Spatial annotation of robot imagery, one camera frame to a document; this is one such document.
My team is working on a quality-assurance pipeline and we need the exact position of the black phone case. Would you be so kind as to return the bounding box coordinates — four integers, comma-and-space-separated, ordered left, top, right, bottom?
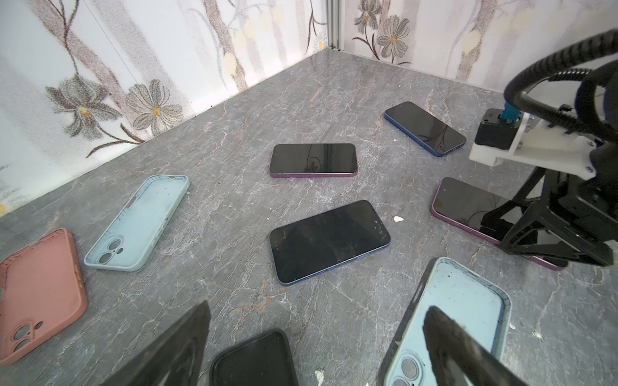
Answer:
209, 328, 299, 385

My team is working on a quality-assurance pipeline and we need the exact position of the black phone blue edge far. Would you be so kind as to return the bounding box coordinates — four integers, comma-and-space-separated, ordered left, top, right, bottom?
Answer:
385, 101, 467, 157

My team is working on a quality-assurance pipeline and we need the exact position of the black phone blue edge middle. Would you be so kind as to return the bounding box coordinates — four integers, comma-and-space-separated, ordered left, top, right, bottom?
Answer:
269, 199, 391, 286

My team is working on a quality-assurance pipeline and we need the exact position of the light blue case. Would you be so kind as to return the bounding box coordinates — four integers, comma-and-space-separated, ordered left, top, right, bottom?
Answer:
379, 257, 512, 385
84, 175, 191, 272

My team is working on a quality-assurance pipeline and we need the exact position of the pink phone case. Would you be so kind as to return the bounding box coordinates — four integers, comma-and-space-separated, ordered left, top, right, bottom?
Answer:
1, 228, 88, 366

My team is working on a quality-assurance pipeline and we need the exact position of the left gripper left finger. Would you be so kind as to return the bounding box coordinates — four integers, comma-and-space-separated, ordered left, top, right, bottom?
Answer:
103, 301, 211, 385

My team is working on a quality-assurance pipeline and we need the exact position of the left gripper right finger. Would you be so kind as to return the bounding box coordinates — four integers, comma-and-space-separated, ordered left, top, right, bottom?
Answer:
423, 306, 526, 386

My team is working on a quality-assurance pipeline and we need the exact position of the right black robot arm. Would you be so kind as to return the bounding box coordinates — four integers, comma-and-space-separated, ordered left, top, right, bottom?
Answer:
500, 29, 617, 267

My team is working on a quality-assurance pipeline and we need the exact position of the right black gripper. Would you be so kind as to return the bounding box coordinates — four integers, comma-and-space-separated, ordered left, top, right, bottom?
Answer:
499, 143, 617, 267

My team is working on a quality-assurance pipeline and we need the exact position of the black phone blue edge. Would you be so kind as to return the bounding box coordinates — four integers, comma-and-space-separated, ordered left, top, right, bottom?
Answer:
269, 199, 391, 286
385, 101, 467, 157

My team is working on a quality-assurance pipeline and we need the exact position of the black phone purple edge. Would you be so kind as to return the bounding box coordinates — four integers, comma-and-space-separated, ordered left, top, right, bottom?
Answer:
269, 143, 358, 178
430, 176, 568, 272

